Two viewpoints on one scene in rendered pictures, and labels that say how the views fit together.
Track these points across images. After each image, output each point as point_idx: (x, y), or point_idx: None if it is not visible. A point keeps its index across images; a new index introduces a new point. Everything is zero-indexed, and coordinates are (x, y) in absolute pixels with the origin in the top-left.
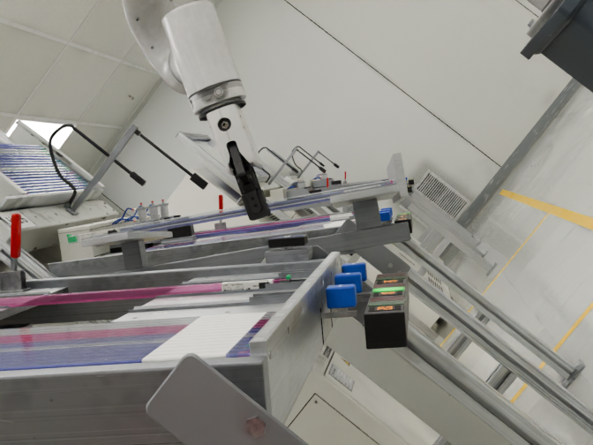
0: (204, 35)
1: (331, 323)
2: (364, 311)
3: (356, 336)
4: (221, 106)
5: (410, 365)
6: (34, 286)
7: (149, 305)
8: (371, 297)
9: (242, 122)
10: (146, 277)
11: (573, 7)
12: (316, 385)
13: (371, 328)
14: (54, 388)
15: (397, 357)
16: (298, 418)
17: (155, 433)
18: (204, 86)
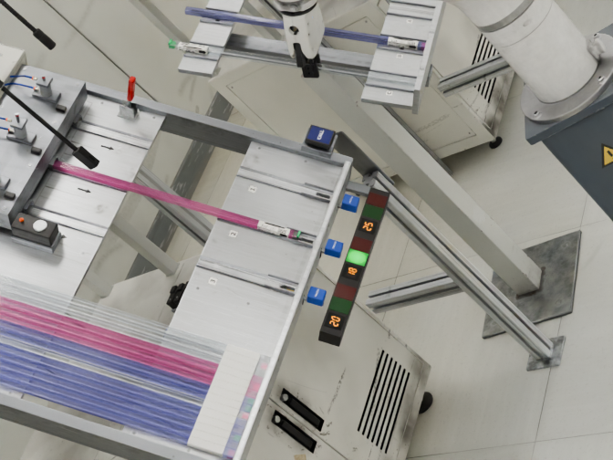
0: None
1: (318, 261)
2: (365, 171)
3: (371, 129)
4: (294, 15)
5: (405, 153)
6: (142, 108)
7: (209, 257)
8: (339, 277)
9: (308, 30)
10: (219, 130)
11: (535, 142)
12: (368, 12)
13: (322, 336)
14: (150, 454)
15: (397, 147)
16: (349, 26)
17: None
18: (283, 0)
